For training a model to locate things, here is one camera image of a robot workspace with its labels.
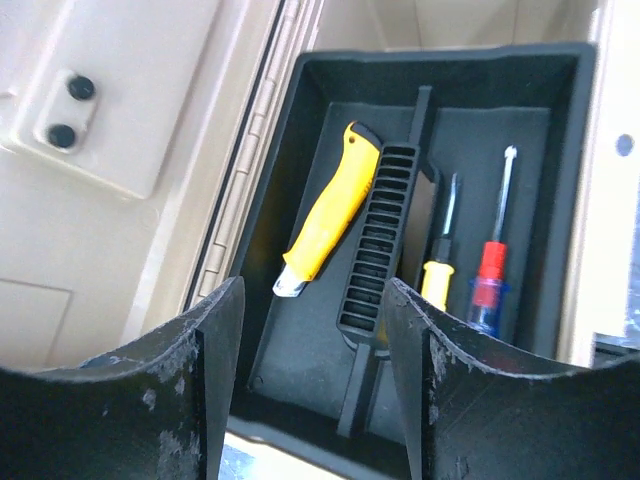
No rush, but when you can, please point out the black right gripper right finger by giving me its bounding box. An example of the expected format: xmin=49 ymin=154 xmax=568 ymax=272
xmin=382 ymin=279 xmax=639 ymax=479

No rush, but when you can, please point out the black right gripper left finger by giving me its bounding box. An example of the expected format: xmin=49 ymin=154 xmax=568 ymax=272
xmin=1 ymin=277 xmax=245 ymax=479

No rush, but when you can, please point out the blue red handle screwdriver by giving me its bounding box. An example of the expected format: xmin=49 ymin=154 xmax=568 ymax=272
xmin=466 ymin=145 xmax=518 ymax=338

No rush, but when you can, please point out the yellow handle screwdriver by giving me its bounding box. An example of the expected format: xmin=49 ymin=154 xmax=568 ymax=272
xmin=421 ymin=172 xmax=459 ymax=311

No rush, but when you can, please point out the black tool tray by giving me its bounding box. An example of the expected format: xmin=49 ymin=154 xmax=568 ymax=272
xmin=231 ymin=43 xmax=596 ymax=478

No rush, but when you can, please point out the tan plastic tool box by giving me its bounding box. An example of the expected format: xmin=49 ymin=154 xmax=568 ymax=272
xmin=0 ymin=0 xmax=640 ymax=480

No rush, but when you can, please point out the yellow black utility knife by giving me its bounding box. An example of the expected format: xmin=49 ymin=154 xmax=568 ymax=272
xmin=272 ymin=121 xmax=382 ymax=298

